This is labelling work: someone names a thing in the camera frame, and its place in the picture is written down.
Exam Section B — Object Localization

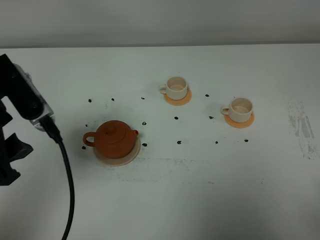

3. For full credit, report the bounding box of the orange coaster near centre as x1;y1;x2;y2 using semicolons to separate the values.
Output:
163;88;192;106

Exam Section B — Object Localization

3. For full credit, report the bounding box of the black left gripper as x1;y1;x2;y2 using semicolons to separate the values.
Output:
0;54;34;186

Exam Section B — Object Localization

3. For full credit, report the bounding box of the orange coaster on right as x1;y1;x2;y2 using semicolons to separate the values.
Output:
224;113;255;129

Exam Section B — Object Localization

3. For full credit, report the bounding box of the white teacup on right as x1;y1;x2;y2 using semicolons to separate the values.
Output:
220;97;254;123

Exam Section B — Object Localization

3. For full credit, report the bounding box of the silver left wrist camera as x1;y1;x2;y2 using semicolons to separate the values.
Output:
9;63;55;132

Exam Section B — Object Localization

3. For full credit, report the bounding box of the brown clay teapot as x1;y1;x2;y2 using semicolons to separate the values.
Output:
82;120;139;159

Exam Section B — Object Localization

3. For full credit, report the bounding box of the beige round teapot coaster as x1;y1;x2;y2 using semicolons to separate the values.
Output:
93;138;141;167

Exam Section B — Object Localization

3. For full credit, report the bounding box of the white teacup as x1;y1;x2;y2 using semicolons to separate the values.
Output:
220;97;254;123
158;76;188;101

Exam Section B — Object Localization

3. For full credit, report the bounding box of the orange coaster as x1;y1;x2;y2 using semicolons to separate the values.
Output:
224;113;255;129
163;88;192;106

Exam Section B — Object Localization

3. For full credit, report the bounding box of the white teacup near centre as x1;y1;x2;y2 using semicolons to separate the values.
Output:
158;76;188;101

